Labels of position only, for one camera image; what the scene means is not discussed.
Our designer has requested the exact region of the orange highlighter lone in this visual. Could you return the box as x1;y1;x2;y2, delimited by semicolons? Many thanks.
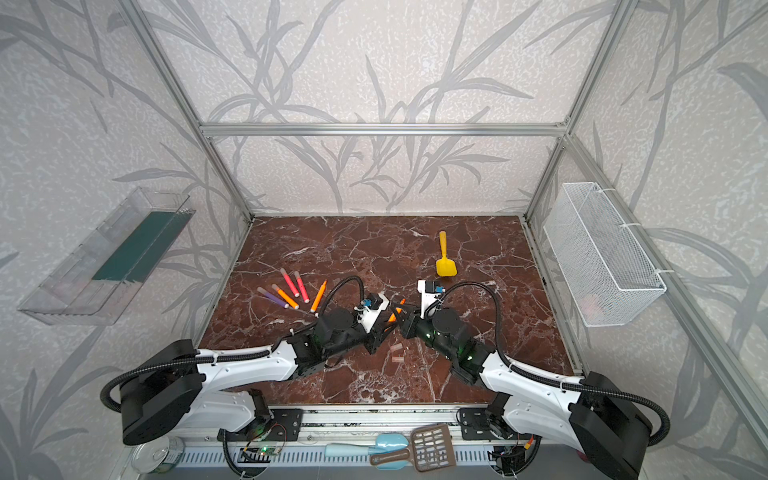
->
272;284;299;310

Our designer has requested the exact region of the pink highlighter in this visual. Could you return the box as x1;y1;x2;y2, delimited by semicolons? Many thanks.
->
280;268;300;297
293;271;310;304

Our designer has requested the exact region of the clear plastic wall tray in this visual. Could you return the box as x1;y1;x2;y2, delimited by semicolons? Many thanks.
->
18;187;196;326

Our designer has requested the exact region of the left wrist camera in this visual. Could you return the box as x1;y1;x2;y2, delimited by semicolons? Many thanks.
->
356;293;389;334

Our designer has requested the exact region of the yellow plastic scoop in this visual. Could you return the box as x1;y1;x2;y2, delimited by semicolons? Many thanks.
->
436;231;457;277

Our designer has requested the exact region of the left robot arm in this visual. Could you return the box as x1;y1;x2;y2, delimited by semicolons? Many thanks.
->
100;303;396;446

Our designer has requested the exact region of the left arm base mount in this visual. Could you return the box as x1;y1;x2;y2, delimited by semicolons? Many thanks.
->
216;406;304;442

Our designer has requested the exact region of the silver tape roll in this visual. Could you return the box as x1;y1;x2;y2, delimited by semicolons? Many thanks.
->
131;436;185;474

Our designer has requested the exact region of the brown slotted litter scoop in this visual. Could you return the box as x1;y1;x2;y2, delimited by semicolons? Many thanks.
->
369;423;457;473

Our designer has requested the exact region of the aluminium front rail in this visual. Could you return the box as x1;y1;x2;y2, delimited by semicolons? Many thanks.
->
122;403;628;448

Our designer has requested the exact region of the white wire basket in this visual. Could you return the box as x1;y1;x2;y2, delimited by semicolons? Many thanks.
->
543;182;667;328

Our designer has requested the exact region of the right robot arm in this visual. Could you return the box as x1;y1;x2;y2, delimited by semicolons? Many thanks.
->
391;281;671;479

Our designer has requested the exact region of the light blue brush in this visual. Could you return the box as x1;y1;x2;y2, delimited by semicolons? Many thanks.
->
324;433;409;458

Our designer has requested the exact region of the orange highlighter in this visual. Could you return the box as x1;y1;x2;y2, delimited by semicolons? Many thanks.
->
388;307;402;323
310;280;328;314

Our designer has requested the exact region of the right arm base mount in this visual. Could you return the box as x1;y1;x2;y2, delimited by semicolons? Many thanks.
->
457;407;518;441

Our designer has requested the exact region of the purple highlighter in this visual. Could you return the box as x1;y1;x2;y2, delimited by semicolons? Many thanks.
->
257;287;289;309

